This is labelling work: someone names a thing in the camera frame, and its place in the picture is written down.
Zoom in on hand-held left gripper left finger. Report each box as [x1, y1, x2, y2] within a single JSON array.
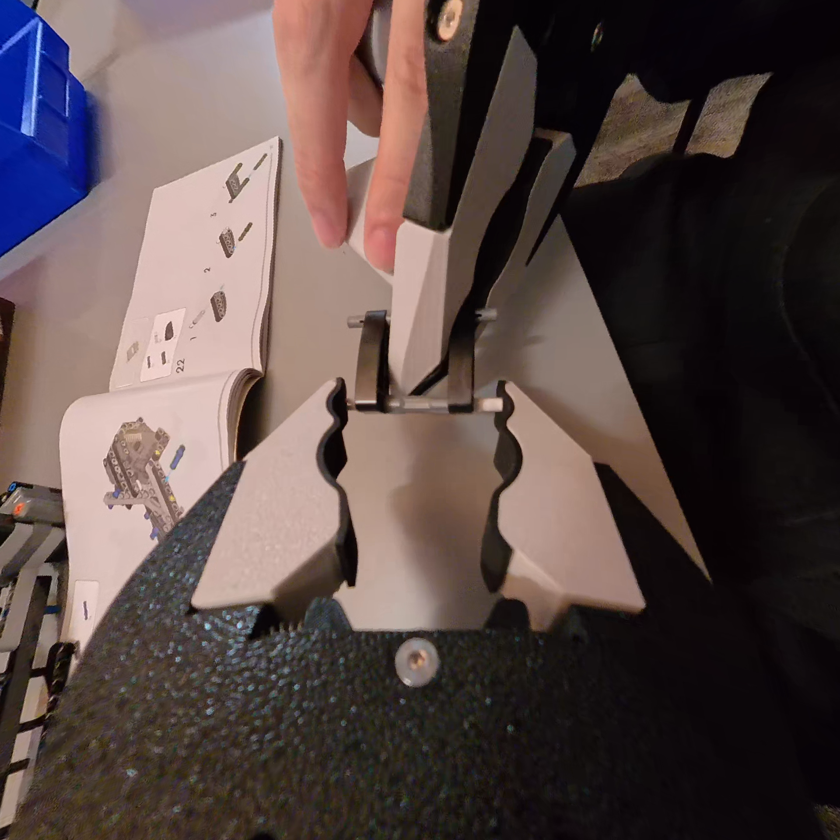
[[189, 377, 361, 623]]

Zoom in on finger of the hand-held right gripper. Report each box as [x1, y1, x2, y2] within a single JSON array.
[[392, 25, 540, 396], [458, 128, 580, 317]]

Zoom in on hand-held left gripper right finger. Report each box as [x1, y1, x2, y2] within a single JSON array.
[[480, 379, 647, 634]]

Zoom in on black toy brick assembly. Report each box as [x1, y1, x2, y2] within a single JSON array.
[[346, 308, 506, 416]]

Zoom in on grey desk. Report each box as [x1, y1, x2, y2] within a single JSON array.
[[0, 0, 713, 664]]

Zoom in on person's right hand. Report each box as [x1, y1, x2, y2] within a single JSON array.
[[271, 0, 433, 274]]

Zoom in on person's dark clothed legs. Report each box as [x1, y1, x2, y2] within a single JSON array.
[[564, 0, 840, 840]]

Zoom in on white instruction booklet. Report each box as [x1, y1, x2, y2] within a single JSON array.
[[59, 136, 284, 664]]

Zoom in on grey toy vehicle chassis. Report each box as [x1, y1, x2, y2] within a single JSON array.
[[0, 482, 78, 778]]

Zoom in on blue plastic storage bin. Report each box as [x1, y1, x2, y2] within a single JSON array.
[[0, 13, 89, 260]]

